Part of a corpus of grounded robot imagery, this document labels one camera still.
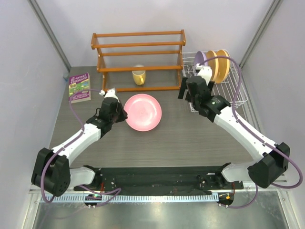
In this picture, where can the purple children's book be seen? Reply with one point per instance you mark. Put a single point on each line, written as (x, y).
(77, 86)

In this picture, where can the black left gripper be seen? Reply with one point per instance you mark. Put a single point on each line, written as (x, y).
(123, 113)

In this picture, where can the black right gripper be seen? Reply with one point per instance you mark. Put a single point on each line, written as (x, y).
(183, 88)

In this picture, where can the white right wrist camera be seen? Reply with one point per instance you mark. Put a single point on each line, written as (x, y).
(205, 73)

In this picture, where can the pink plate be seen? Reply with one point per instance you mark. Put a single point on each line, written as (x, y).
(144, 112)

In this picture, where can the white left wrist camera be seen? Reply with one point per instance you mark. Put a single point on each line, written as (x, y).
(111, 93)

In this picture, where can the white wire dish rack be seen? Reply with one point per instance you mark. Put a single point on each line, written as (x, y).
(226, 89)

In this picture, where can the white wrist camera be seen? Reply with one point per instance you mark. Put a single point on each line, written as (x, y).
(205, 73)
(111, 93)

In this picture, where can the yellow mug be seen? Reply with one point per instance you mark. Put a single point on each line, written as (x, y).
(139, 77)

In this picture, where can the orange wooden shelf rack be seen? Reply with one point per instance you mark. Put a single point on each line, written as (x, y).
(159, 53)

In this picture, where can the white slotted cable duct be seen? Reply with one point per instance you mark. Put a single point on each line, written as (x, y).
(94, 198)

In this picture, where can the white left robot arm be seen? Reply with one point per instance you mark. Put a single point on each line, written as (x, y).
(52, 171)

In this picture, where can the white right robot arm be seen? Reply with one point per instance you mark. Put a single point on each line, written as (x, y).
(269, 160)

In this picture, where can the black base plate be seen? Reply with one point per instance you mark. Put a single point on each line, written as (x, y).
(162, 181)

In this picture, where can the yellow plate with logo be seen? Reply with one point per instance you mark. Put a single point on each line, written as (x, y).
(214, 64)

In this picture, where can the lilac plate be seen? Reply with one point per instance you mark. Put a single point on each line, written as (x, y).
(200, 57)

